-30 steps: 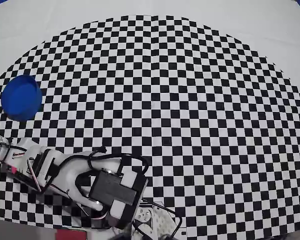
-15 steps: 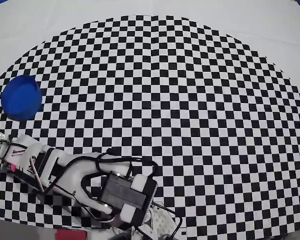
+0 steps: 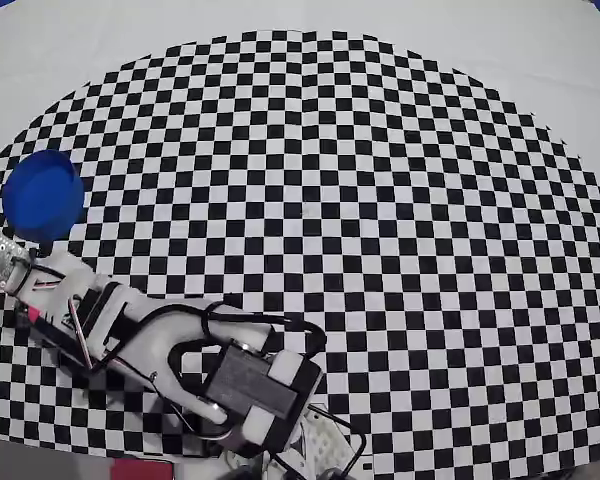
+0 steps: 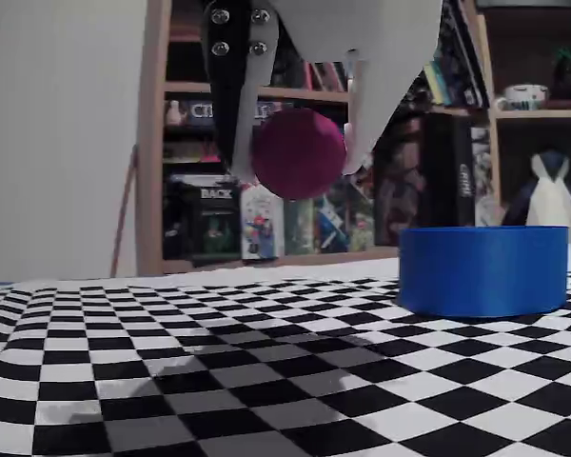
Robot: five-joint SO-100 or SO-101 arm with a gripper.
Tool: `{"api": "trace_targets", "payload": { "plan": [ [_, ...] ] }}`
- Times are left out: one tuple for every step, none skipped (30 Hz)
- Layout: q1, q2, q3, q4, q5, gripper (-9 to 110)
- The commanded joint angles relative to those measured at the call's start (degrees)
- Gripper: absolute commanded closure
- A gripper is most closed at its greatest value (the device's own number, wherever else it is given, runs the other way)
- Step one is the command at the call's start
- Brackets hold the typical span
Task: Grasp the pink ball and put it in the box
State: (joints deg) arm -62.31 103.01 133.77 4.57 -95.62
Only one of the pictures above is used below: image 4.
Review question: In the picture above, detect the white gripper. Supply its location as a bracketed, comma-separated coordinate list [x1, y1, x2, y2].
[202, 0, 443, 186]

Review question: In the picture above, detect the pink ball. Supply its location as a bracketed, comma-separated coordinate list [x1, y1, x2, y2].
[250, 108, 347, 201]

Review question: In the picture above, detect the dark Citadels game box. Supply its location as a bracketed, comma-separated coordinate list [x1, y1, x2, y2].
[180, 99, 296, 128]

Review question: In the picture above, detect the blue game box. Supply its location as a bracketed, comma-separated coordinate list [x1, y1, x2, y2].
[313, 192, 351, 253]

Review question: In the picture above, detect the green game box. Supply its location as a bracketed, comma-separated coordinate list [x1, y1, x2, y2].
[349, 209, 377, 252]
[284, 197, 315, 256]

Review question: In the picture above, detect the white cartoon game box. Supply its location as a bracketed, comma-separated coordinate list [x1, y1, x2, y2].
[240, 183, 286, 261]

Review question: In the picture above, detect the dark red game box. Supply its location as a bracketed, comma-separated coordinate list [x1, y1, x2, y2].
[375, 121, 424, 245]

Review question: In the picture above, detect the tall black game box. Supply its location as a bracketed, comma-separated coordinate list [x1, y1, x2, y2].
[421, 116, 475, 229]

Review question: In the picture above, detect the white patterned box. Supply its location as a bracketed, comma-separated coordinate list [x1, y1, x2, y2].
[470, 126, 500, 228]

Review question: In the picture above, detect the blue round box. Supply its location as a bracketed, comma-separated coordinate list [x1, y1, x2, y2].
[398, 226, 570, 319]

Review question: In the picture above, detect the light wooden bookshelf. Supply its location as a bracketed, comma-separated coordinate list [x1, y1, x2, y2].
[475, 0, 571, 244]
[137, 0, 499, 275]

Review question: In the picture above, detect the leaning book row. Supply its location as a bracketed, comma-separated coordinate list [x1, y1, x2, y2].
[423, 0, 487, 109]

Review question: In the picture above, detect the white patterned bowl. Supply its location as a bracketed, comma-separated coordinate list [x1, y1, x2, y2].
[496, 84, 551, 112]

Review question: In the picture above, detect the white and navy penguin figure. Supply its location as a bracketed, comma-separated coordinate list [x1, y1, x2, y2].
[502, 150, 571, 242]

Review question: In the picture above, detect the black white checkered mat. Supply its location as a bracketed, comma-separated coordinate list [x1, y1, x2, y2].
[0, 273, 571, 457]

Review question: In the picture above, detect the red cord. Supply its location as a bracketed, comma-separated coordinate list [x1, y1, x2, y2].
[108, 145, 140, 278]

